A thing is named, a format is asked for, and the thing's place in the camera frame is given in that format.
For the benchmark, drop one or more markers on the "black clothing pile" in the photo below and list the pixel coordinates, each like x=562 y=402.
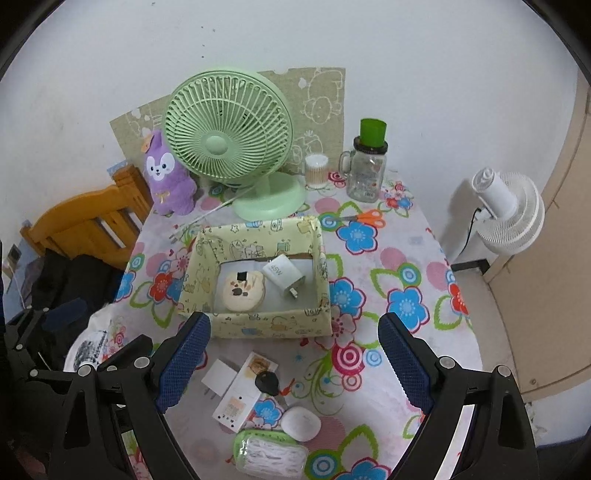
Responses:
x=62 y=280

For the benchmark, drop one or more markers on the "yellow patterned storage box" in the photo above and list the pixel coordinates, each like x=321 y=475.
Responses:
x=218 y=251

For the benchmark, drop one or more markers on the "purple plush bunny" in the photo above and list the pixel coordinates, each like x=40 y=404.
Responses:
x=171 y=187

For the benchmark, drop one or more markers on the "long white product box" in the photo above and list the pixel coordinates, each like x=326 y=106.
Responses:
x=242 y=395

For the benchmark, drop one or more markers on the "white earbuds case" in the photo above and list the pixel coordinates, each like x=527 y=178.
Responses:
x=300 y=424

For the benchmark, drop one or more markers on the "green cartoon wall mat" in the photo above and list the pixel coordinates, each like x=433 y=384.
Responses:
x=315 y=95

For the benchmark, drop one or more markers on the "white printed tote bag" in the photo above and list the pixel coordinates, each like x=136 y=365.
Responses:
x=104 y=335

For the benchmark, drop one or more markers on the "green desk fan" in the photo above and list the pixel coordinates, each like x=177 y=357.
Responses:
x=235 y=128

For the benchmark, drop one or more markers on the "cotton swab container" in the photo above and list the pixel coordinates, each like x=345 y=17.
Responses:
x=316 y=170

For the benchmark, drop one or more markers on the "orange handled scissors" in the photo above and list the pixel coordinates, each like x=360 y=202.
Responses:
x=373 y=218

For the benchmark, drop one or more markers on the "round beige hedgehog tin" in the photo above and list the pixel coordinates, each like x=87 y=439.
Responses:
x=243 y=291

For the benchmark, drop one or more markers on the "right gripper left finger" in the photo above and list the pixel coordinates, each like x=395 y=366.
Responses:
x=130 y=392

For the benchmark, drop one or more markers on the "wooden chair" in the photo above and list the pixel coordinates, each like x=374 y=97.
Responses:
x=104 y=224

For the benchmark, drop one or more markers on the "floral tablecloth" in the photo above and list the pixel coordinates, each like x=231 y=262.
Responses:
x=346 y=379

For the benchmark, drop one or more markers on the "glass jar green lid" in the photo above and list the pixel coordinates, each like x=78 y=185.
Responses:
x=364 y=165

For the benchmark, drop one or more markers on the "white floor fan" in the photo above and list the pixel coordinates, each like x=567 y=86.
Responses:
x=512 y=213

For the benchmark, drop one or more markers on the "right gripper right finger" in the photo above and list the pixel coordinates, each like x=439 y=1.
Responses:
x=499 y=443

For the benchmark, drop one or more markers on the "white square adapter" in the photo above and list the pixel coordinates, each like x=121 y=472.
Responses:
x=218 y=378

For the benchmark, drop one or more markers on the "black car key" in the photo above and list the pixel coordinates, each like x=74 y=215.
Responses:
x=268 y=383

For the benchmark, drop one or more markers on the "white 45W charger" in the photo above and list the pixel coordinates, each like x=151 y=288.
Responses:
x=283 y=273

